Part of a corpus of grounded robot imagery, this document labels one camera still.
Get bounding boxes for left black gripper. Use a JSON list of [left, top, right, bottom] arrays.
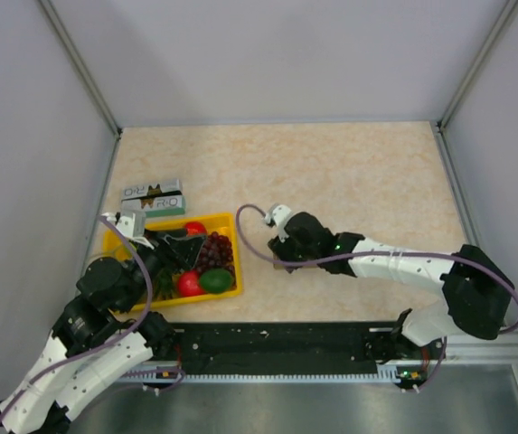
[[118, 227, 208, 313]]

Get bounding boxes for brown cardboard box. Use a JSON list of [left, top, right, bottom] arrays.
[[273, 258, 317, 273]]

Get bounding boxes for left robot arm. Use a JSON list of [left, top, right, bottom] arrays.
[[0, 229, 205, 433]]

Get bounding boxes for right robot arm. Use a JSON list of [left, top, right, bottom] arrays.
[[264, 205, 513, 358]]

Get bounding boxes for green toothpaste box front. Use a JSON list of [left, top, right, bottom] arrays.
[[120, 194, 186, 218]]

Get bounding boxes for red apple back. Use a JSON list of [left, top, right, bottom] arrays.
[[184, 221, 208, 236]]

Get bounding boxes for red apple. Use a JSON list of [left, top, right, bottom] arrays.
[[184, 221, 208, 236], [176, 270, 204, 297]]

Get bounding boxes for green leafy vegetable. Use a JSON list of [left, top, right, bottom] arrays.
[[153, 269, 175, 300]]

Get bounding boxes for red apple front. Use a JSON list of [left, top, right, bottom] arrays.
[[176, 270, 204, 297]]

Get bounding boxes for purple grape bunch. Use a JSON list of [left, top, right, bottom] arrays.
[[194, 231, 235, 276]]

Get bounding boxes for yellow plastic tray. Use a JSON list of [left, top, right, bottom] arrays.
[[102, 212, 245, 313]]

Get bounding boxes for green lime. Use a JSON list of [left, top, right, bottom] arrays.
[[198, 269, 234, 295]]

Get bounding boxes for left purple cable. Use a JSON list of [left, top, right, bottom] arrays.
[[0, 215, 186, 430]]

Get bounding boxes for purple cable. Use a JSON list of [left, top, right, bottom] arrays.
[[235, 204, 518, 392], [0, 215, 186, 430]]

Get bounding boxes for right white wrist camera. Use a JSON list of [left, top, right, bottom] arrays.
[[263, 203, 293, 241]]

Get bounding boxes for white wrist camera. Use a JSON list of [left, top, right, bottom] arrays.
[[102, 210, 150, 246], [263, 203, 293, 241]]

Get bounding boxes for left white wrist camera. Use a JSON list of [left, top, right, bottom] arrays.
[[102, 210, 150, 246]]

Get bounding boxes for grey slotted cable duct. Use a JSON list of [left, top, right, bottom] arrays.
[[118, 361, 422, 385]]

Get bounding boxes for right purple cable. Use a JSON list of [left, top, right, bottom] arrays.
[[235, 204, 518, 392]]

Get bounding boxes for left aluminium frame post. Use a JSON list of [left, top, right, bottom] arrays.
[[36, 0, 122, 139]]

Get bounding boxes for aluminium frame post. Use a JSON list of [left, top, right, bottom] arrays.
[[435, 0, 518, 135], [36, 0, 122, 139]]

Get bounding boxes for right aluminium frame post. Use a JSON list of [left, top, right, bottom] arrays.
[[435, 0, 518, 135]]

